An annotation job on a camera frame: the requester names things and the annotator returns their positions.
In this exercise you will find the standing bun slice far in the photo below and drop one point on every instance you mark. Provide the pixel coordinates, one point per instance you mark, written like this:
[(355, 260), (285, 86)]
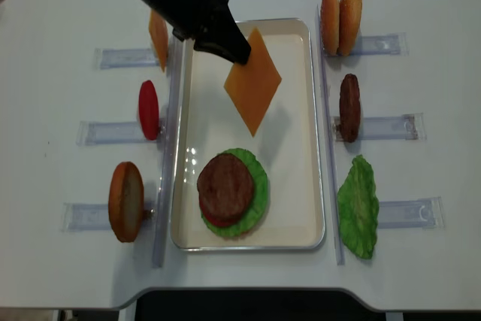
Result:
[(330, 20)]

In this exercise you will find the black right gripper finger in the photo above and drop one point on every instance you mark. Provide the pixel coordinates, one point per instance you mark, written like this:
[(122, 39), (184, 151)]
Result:
[(217, 46)]

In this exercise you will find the standing red tomato slice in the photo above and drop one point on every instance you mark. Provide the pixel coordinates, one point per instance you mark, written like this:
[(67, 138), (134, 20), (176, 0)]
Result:
[(148, 110)]

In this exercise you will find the standing brown meat patty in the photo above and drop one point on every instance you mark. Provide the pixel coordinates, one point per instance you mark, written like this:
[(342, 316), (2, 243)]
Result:
[(350, 108)]

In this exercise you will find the clear bun holder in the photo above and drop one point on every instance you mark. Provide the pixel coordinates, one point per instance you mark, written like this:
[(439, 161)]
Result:
[(373, 45), (80, 217)]

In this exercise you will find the clear lettuce holder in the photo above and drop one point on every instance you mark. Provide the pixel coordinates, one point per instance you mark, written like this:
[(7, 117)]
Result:
[(424, 213)]

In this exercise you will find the clear cheese holder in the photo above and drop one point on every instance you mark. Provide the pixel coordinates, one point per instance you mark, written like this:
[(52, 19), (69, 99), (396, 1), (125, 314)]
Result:
[(124, 58)]

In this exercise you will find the clear patty holder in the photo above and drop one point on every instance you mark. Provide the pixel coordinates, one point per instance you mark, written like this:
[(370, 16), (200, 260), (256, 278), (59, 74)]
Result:
[(408, 127)]

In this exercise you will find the stacked green lettuce leaf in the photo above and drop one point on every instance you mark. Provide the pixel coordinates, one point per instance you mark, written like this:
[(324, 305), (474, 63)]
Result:
[(259, 204)]

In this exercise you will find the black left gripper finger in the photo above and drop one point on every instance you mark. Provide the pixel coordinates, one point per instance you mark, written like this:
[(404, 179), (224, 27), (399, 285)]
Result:
[(224, 25)]

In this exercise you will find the orange cheese slice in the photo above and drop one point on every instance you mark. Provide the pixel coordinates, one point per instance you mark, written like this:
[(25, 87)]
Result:
[(252, 86), (159, 37)]

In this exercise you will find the clear left bun holder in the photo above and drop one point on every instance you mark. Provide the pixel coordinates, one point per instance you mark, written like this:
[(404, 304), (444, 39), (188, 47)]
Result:
[(80, 217)]

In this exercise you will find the standing green lettuce leaf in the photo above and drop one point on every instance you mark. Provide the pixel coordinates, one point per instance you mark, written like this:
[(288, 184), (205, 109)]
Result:
[(358, 209)]

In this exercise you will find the clear tomato holder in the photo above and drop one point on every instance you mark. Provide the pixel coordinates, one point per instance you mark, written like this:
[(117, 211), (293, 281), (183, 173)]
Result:
[(98, 133)]

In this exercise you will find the standing bun slice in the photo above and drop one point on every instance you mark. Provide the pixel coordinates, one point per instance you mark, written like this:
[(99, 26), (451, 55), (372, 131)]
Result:
[(330, 20), (350, 19)]

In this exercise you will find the clear right bun holder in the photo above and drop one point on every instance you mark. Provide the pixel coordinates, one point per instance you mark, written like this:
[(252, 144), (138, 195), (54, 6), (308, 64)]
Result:
[(373, 45)]

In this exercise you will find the stacked brown meat patty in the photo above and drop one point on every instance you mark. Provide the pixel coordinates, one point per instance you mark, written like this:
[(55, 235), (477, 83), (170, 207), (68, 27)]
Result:
[(225, 188)]

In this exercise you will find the stacked red tomato slice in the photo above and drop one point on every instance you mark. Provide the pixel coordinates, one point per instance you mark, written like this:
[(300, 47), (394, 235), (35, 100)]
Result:
[(222, 223)]

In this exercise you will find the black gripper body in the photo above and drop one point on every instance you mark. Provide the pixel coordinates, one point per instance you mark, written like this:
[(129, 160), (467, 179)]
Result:
[(199, 9)]

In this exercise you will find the standing bun slice near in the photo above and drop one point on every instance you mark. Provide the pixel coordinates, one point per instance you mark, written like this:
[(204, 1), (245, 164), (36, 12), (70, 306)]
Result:
[(350, 19)]

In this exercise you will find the standing bun top left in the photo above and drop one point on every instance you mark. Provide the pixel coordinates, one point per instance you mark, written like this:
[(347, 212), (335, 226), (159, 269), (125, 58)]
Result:
[(126, 202)]

